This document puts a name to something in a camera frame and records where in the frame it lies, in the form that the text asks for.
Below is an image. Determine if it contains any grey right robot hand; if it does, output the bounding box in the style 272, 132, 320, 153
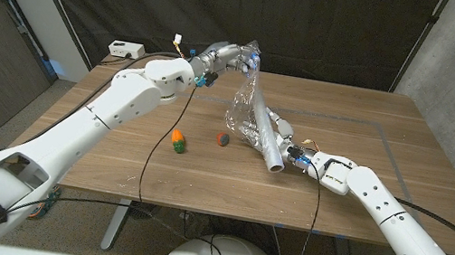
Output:
234, 104, 321, 172

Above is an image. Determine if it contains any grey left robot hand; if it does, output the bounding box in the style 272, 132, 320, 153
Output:
185, 35, 264, 98

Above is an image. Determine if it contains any clear plastic wrap sheet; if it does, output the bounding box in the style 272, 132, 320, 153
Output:
220, 37, 290, 154

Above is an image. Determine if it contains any red grey toy fruit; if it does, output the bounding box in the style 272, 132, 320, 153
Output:
214, 130, 232, 149

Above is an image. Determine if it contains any orange green toy carrot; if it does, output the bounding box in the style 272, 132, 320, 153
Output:
167, 128, 189, 156

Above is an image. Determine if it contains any black backdrop curtain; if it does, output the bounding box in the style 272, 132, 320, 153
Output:
7, 0, 443, 121

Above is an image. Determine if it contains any white power strip box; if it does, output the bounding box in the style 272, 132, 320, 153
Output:
106, 38, 147, 62

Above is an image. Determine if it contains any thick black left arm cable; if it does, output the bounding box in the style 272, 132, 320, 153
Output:
23, 31, 187, 169

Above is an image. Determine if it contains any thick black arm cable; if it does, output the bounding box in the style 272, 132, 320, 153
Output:
386, 196, 455, 255
23, 31, 187, 169

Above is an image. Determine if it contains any thin braided right wrist cable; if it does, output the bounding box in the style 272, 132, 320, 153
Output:
296, 163, 327, 255

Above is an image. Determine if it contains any thin black left wrist cable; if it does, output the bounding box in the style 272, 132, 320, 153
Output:
7, 61, 198, 239

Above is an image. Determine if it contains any black power strip cable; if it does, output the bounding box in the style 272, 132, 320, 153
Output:
99, 51, 133, 71

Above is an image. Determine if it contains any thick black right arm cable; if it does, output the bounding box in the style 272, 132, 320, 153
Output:
386, 196, 455, 255

